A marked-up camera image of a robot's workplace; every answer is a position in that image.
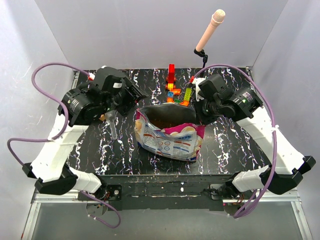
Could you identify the lower yellow pet bowl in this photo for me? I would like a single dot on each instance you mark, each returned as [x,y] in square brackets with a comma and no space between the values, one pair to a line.
[102,118]

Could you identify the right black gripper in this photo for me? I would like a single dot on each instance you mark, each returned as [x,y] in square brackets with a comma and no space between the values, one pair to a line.
[203,120]

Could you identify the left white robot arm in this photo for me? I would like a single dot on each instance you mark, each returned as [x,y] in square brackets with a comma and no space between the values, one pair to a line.
[81,106]

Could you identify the pink pet food bag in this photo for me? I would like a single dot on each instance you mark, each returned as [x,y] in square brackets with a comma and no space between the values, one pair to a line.
[169,130]

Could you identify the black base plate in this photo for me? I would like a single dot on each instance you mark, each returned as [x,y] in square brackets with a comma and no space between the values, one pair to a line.
[161,192]

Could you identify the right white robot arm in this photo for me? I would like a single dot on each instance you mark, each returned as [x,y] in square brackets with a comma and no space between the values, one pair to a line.
[286,165]

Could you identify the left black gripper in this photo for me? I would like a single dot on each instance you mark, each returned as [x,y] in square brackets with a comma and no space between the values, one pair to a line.
[134,95]

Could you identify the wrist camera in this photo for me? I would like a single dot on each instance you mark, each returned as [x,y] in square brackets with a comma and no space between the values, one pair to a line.
[108,79]
[211,86]

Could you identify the red toy block tower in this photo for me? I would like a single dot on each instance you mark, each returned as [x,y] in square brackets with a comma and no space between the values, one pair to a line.
[170,79]

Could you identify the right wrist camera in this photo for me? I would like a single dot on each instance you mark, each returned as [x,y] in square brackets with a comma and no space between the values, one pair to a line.
[211,86]

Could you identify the pink microphone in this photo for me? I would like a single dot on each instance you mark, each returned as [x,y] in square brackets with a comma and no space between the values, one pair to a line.
[216,19]

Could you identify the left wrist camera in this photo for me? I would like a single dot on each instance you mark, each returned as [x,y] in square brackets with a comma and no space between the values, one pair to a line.
[108,79]

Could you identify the translucent plastic food scoop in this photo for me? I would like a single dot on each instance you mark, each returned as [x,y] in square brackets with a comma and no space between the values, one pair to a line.
[110,119]

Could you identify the colourful toy block track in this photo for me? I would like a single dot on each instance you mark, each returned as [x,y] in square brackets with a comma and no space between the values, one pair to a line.
[174,96]

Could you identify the black microphone stand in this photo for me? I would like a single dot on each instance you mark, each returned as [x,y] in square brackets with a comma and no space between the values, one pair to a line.
[203,55]

